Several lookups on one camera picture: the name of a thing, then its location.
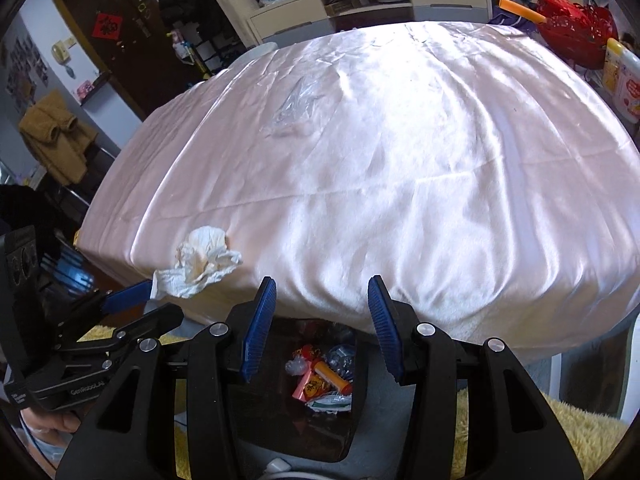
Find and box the crushed clear plastic bottle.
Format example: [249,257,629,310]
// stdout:
[325,342,357,378]

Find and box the white plastic stool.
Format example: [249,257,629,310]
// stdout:
[232,42,278,71]

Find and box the black trash bin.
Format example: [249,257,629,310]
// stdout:
[225,317,371,463]

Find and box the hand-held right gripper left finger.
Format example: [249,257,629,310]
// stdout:
[56,276,278,480]

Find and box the orange stick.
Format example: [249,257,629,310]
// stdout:
[498,0,548,25]

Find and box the red orange snack wrapper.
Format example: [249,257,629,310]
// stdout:
[285,345,331,403]

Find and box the pink satin tablecloth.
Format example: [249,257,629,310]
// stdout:
[77,22,640,361]

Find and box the wall photo collage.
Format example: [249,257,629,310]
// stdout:
[2,35,48,111]

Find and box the dark brown door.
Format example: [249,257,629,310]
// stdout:
[50,0,173,121]

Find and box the red paper door decoration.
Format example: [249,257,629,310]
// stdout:
[91,12,123,46]

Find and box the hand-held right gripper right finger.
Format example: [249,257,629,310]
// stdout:
[367,275,586,480]

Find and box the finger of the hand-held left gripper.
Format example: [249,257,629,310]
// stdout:
[44,280,154,332]
[59,304,185,369]

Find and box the black shoe rack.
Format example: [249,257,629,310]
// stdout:
[170,22,236,81]

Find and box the person's left hand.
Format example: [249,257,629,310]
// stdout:
[20,406,88,435]

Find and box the person's left forearm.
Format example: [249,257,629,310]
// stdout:
[19,427,70,468]

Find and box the red plastic basket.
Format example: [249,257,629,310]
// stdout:
[537,0,621,70]

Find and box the yellow fluffy blanket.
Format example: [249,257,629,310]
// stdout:
[80,325,632,480]

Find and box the clear plastic wrap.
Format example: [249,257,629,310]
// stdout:
[270,77,328,133]

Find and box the white canister yellow lid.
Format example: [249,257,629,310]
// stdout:
[600,37,640,123]

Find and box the orange candy tube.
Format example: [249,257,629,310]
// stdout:
[312,362,353,396]

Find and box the white tissue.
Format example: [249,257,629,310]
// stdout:
[150,226,244,300]

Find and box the brown fleece coat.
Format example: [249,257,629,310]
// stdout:
[19,91,98,186]

